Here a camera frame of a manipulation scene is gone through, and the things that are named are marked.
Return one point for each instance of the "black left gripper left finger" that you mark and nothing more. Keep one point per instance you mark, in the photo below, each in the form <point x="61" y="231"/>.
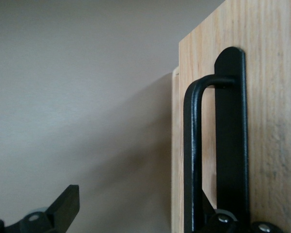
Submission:
<point x="60" y="211"/>

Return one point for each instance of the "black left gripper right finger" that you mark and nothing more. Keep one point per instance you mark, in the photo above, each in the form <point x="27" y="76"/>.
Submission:
<point x="223" y="223"/>

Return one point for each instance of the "light wooden drawer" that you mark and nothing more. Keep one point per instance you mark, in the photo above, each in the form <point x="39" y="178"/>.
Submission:
<point x="269" y="97"/>

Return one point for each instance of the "oak wooden drawer cabinet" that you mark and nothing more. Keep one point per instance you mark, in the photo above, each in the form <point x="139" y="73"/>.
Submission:
<point x="175" y="145"/>

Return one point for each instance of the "brown paper table cover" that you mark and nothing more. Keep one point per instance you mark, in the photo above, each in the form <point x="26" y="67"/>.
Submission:
<point x="63" y="85"/>

